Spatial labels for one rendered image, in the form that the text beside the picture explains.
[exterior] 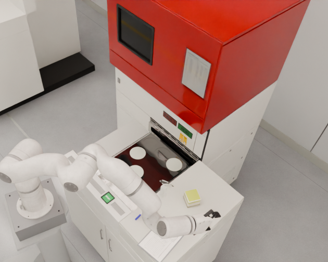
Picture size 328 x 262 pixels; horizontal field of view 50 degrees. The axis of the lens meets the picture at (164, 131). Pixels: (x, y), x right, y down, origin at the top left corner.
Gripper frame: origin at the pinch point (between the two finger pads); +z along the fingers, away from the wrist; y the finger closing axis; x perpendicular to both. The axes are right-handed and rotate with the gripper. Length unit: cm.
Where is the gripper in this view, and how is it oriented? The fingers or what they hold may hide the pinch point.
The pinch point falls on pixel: (212, 221)
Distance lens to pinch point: 170.3
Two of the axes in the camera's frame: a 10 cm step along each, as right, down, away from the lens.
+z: 7.6, 0.7, 6.5
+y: 4.5, -7.7, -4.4
